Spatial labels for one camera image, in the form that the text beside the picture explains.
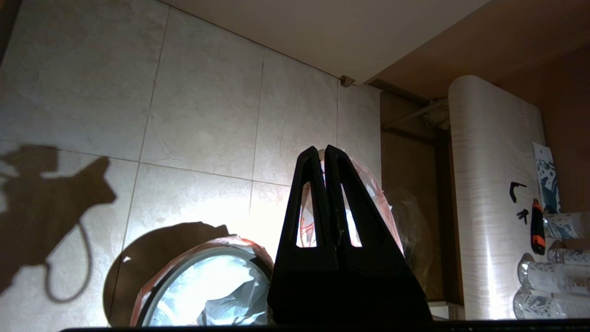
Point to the light wood table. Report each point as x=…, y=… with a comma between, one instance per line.
x=488, y=207

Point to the clear glass cup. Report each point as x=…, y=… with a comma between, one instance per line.
x=553, y=276
x=544, y=305

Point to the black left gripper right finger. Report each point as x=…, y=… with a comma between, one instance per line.
x=368, y=267

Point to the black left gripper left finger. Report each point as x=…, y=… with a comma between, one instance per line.
x=299, y=276

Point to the white patterned paper sheet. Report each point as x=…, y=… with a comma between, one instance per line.
x=548, y=180

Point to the clear patterned plastic bottle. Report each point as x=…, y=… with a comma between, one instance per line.
x=569, y=225
x=571, y=256

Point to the new white red-edged trash bag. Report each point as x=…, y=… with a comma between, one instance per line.
x=216, y=295

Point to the black and red tool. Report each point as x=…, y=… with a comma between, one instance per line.
x=537, y=230

